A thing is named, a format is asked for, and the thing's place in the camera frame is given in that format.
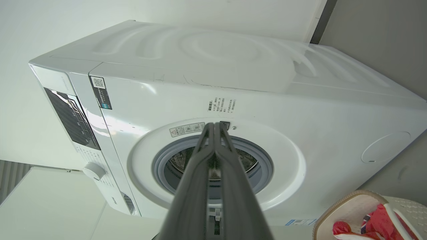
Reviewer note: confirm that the black glossy display panel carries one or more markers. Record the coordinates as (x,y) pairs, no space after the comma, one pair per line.
(71,118)

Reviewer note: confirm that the cream perforated laundry basket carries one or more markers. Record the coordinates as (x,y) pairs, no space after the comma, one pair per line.
(353,206)

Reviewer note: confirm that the washing machine steel drum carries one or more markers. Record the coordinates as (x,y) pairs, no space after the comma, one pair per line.
(181,160)

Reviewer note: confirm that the black door latch socket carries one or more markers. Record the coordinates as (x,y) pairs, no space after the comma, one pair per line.
(226,125)

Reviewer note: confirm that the black QR code sticker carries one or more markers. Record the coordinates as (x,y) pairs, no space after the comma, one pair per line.
(101,93)

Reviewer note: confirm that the red and white garment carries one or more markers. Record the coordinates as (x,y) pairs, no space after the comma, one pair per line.
(383,221)

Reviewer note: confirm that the wall skirting board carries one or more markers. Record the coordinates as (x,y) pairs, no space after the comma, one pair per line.
(322,23)

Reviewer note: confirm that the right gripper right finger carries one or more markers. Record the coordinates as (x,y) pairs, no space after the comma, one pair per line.
(240,200)

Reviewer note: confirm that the grey warning label sticker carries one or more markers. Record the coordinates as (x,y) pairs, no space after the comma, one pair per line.
(186,129)

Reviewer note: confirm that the white front-load washing machine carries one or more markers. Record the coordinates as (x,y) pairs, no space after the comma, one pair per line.
(267,76)

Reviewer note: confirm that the round drain filter cover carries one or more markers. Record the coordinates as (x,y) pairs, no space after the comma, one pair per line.
(385,147)

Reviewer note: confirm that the small printed text label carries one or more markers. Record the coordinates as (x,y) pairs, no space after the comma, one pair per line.
(222,105)

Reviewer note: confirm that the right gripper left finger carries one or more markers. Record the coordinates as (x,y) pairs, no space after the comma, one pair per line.
(186,200)

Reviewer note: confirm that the white washing machine dial knob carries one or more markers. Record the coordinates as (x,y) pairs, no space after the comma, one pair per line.
(94,170)

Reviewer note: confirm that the blue energy label sticker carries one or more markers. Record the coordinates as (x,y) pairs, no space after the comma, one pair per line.
(301,222)

